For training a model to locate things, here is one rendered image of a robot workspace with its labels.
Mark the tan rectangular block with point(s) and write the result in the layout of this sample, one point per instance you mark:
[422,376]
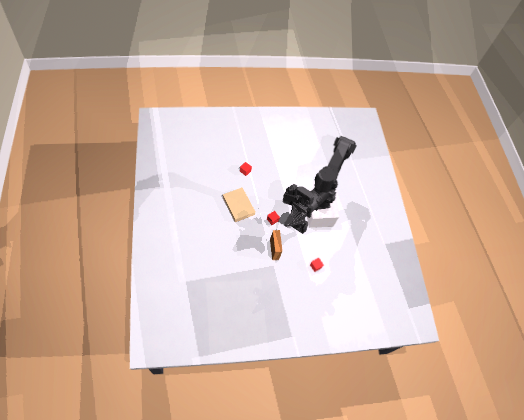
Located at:
[238,204]

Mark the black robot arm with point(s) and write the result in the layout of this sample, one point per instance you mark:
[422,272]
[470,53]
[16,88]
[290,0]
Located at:
[326,182]

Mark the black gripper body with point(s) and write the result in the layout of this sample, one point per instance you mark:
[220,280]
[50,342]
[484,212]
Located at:
[310,201]

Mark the red cube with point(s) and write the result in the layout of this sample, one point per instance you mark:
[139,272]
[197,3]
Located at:
[273,218]
[245,169]
[316,265]

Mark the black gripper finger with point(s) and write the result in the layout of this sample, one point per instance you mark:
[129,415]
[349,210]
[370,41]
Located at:
[302,221]
[296,214]

